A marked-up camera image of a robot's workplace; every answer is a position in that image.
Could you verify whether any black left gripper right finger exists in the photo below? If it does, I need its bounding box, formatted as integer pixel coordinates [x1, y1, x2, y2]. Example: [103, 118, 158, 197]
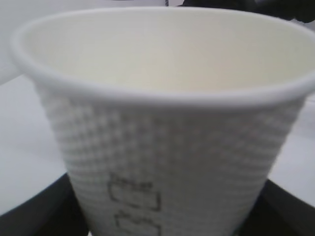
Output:
[237, 180, 315, 236]

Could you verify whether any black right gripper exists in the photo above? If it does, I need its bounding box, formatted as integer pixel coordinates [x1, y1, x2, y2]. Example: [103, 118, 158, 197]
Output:
[181, 0, 315, 23]

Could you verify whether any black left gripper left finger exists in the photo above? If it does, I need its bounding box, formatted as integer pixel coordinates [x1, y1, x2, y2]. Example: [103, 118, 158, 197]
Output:
[0, 174, 89, 236]

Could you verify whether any white paper cup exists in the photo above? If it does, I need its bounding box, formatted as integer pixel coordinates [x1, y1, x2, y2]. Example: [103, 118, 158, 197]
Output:
[10, 7, 315, 236]

